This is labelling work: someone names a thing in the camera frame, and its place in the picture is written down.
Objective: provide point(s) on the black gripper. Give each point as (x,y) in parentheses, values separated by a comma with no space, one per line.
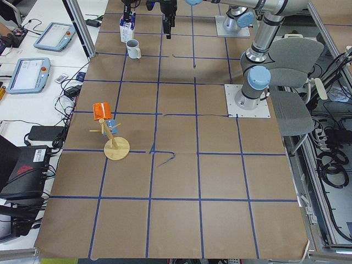
(126,9)
(166,9)

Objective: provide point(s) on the whole milk carton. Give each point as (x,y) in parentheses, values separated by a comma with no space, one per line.
(127,28)

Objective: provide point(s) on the white grey mug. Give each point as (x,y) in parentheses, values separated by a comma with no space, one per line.
(133,49)

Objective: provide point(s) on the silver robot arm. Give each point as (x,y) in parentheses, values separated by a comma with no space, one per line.
(256,75)
(238,16)

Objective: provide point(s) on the small black power adapter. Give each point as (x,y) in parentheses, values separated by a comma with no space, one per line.
(93,23)

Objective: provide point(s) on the upper teach pendant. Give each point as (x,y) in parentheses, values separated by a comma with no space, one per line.
(55,37)

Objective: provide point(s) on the teach pendant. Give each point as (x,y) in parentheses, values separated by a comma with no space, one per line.
(55,37)
(30,76)

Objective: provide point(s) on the small remote control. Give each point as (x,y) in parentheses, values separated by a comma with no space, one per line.
(61,78)

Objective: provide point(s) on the orange mug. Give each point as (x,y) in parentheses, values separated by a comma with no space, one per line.
(102,110)

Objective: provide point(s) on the blue mug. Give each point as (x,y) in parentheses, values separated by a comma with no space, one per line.
(110,124)

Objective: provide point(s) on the lower teach pendant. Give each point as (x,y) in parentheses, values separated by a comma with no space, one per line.
(30,76)

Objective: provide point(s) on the grey office chair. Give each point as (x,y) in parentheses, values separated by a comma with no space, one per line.
(290,88)

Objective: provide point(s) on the wooden mug tree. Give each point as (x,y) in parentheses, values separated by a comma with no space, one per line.
(116,148)

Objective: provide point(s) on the black power brick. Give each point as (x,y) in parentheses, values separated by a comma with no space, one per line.
(43,133)

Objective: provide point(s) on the black laptop computer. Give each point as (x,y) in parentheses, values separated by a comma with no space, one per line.
(22,170)

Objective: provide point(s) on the aluminium frame post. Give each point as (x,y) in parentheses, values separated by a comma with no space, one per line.
(76,17)

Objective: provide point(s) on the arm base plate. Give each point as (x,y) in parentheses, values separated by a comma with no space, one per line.
(228,27)
(239,106)

